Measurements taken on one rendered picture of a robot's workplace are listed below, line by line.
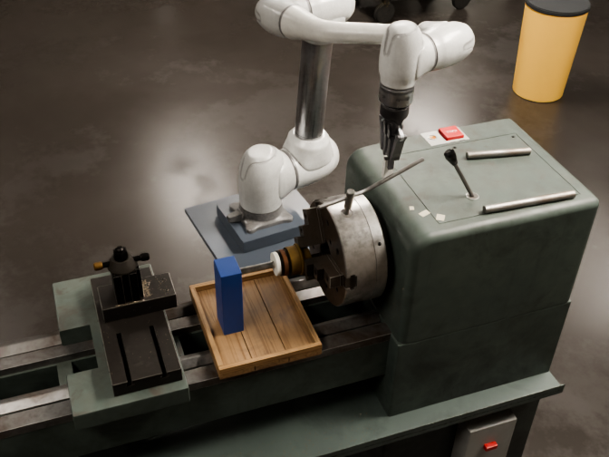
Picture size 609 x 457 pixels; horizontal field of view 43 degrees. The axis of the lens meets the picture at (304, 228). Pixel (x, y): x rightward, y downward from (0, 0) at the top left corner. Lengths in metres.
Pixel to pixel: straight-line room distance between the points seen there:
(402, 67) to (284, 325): 0.83
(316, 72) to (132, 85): 3.02
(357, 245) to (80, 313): 0.83
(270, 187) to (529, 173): 0.88
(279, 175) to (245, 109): 2.45
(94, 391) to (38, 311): 1.67
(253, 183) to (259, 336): 0.64
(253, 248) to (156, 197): 1.66
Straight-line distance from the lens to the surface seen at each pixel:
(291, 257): 2.19
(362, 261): 2.13
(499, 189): 2.29
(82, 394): 2.15
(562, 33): 5.29
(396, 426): 2.53
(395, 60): 1.97
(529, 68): 5.42
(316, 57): 2.57
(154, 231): 4.12
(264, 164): 2.67
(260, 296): 2.40
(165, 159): 4.67
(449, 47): 2.06
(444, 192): 2.24
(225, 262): 2.18
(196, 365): 2.26
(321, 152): 2.76
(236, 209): 2.84
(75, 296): 2.42
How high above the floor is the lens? 2.53
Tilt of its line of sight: 38 degrees down
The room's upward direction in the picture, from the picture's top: 2 degrees clockwise
